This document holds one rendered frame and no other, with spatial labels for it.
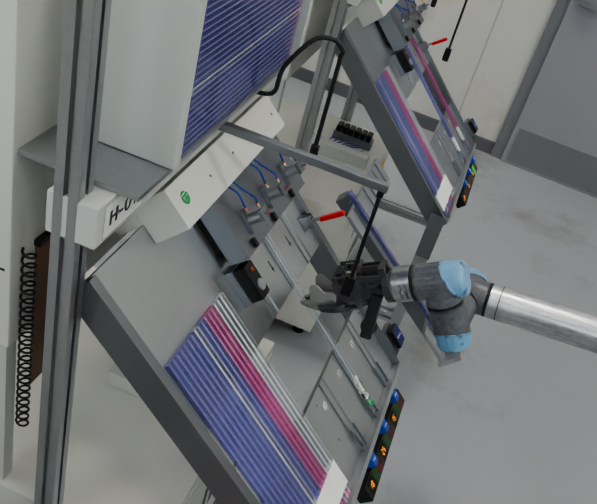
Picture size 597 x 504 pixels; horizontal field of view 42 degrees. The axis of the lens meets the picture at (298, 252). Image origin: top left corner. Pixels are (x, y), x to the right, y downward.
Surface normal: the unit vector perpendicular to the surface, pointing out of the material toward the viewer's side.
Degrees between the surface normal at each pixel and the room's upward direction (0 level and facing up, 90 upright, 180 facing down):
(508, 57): 90
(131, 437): 0
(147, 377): 90
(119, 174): 0
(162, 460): 0
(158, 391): 90
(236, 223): 44
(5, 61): 90
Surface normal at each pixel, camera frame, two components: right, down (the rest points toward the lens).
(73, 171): -0.32, 0.49
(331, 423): 0.81, -0.31
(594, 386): 0.23, -0.79
